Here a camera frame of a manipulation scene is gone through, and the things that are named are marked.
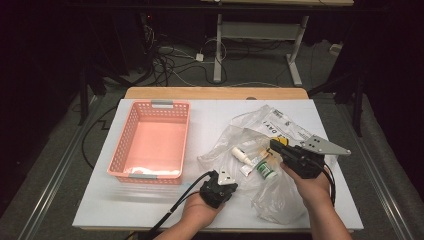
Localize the white board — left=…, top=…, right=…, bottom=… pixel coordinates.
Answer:
left=72, top=98, right=364, bottom=232

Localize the green white small bottle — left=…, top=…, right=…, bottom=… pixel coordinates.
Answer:
left=256, top=160, right=278, bottom=181

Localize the person's left hand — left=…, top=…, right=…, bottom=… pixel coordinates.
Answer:
left=181, top=192, right=225, bottom=231

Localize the tangle of floor cables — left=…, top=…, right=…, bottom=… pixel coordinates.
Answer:
left=143, top=24, right=231, bottom=88

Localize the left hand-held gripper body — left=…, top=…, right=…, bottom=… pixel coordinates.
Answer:
left=199, top=169, right=240, bottom=210

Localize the black stand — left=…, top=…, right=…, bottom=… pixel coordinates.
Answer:
left=308, top=71, right=365, bottom=138
left=78, top=63, right=108, bottom=127

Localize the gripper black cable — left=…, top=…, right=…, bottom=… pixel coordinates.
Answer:
left=146, top=170, right=218, bottom=240
left=321, top=163, right=337, bottom=208

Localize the white dropper bottle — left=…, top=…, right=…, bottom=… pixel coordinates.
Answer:
left=231, top=146, right=255, bottom=167

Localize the black floor cable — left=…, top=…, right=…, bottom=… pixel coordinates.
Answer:
left=81, top=105, right=118, bottom=170

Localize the person's right hand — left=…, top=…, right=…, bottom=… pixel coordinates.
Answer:
left=279, top=162, right=331, bottom=210

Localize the clear smiley plastic bag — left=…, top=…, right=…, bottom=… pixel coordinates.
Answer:
left=196, top=104, right=334, bottom=226

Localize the wooden table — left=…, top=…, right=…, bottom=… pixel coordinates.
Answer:
left=124, top=86, right=310, bottom=101

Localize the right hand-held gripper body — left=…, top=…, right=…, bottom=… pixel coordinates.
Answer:
left=281, top=134, right=352, bottom=180

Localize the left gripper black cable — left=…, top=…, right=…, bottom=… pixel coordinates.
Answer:
left=146, top=170, right=218, bottom=240

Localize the pink perforated plastic basket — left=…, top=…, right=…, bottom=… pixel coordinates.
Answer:
left=106, top=99, right=192, bottom=186

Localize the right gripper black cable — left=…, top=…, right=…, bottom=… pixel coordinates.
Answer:
left=321, top=163, right=337, bottom=208

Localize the white-framed desk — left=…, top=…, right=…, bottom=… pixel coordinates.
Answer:
left=199, top=0, right=355, bottom=87

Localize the metal floor rail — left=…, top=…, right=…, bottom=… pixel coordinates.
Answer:
left=16, top=94, right=103, bottom=240
left=329, top=96, right=416, bottom=240

